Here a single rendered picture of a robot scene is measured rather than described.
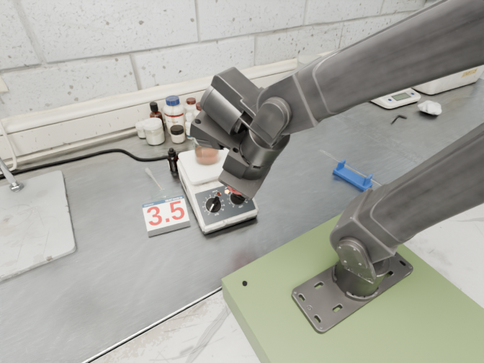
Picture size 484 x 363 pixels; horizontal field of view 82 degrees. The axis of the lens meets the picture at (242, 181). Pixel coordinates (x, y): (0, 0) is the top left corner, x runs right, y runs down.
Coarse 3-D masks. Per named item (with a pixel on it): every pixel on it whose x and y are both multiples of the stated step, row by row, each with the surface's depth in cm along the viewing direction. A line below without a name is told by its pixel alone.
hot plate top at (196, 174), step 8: (184, 152) 67; (192, 152) 67; (224, 152) 67; (184, 160) 64; (192, 160) 64; (224, 160) 64; (184, 168) 62; (192, 168) 62; (200, 168) 62; (208, 168) 62; (216, 168) 62; (192, 176) 60; (200, 176) 60; (208, 176) 60; (216, 176) 60
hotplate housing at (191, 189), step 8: (184, 176) 63; (184, 184) 65; (192, 184) 60; (200, 184) 60; (208, 184) 60; (216, 184) 61; (192, 192) 59; (192, 200) 59; (192, 208) 63; (256, 208) 61; (200, 216) 58; (240, 216) 60; (248, 216) 60; (256, 216) 62; (200, 224) 58; (216, 224) 58; (224, 224) 59; (232, 224) 60; (208, 232) 58
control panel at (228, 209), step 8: (200, 192) 59; (208, 192) 60; (216, 192) 60; (224, 192) 60; (200, 200) 59; (224, 200) 60; (248, 200) 61; (200, 208) 58; (224, 208) 59; (232, 208) 59; (240, 208) 60; (248, 208) 60; (208, 216) 58; (216, 216) 58; (224, 216) 58; (232, 216) 59; (208, 224) 57
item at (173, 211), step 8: (176, 200) 62; (144, 208) 60; (152, 208) 60; (160, 208) 60; (168, 208) 61; (176, 208) 61; (184, 208) 62; (152, 216) 60; (160, 216) 60; (168, 216) 60; (176, 216) 61; (184, 216) 61; (152, 224) 59; (160, 224) 60
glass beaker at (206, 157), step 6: (192, 138) 59; (192, 144) 60; (198, 144) 59; (198, 150) 60; (204, 150) 59; (210, 150) 59; (216, 150) 61; (198, 156) 61; (204, 156) 60; (210, 156) 61; (216, 156) 62; (198, 162) 62; (204, 162) 61; (210, 162) 62; (216, 162) 63
